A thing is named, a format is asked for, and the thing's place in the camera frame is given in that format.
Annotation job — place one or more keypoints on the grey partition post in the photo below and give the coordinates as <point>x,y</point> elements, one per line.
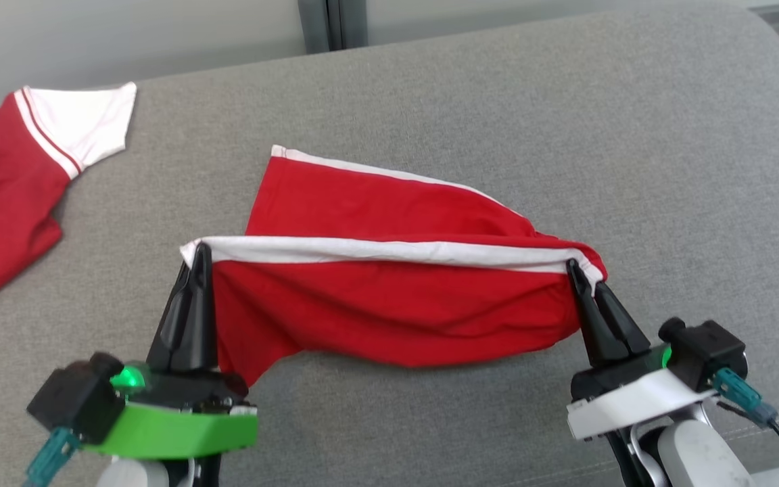
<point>332,24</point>

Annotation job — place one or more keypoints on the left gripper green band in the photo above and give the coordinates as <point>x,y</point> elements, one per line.
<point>173,429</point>

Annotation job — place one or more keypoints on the red white short-sleeve shirt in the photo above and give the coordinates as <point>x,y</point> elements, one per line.
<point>11,203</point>

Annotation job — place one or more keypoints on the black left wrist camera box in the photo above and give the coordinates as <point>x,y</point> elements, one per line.
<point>75,399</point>

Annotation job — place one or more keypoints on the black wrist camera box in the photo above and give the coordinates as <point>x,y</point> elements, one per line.
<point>75,399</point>
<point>704,352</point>

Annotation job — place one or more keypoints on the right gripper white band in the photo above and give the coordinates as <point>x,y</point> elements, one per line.
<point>633,402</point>

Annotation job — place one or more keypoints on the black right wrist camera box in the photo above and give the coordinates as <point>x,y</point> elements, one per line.
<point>704,352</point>

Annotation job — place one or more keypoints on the red shorts white waistband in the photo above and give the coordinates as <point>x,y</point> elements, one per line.
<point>389,304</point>

